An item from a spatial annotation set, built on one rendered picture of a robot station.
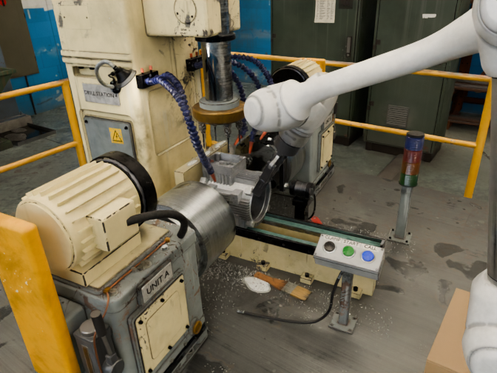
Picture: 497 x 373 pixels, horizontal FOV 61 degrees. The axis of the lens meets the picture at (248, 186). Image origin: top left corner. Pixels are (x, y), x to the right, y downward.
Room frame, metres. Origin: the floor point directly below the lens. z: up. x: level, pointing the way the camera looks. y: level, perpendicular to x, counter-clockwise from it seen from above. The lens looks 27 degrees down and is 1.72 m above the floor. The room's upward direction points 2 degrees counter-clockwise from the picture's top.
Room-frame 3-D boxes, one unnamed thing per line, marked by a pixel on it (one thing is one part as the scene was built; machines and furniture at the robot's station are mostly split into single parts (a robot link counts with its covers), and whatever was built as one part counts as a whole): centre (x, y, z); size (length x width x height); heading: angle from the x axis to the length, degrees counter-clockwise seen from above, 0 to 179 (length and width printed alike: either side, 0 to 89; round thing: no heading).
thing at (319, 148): (1.85, -0.23, 0.99); 0.35 x 0.31 x 0.37; 152
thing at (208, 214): (1.01, 0.22, 1.04); 0.37 x 0.25 x 0.25; 152
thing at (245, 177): (1.32, 0.05, 1.01); 0.20 x 0.19 x 0.19; 61
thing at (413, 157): (1.33, -0.57, 1.14); 0.06 x 0.06 x 0.04
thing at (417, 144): (1.33, -0.57, 1.19); 0.06 x 0.06 x 0.04
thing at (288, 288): (1.08, -0.10, 0.80); 0.21 x 0.05 x 0.01; 54
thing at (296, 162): (1.62, -0.11, 1.04); 0.41 x 0.25 x 0.25; 152
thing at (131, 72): (1.23, 0.36, 1.46); 0.18 x 0.11 x 0.13; 62
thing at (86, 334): (0.63, 0.31, 1.07); 0.08 x 0.07 x 0.20; 62
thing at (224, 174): (1.34, 0.08, 1.11); 0.12 x 0.11 x 0.07; 61
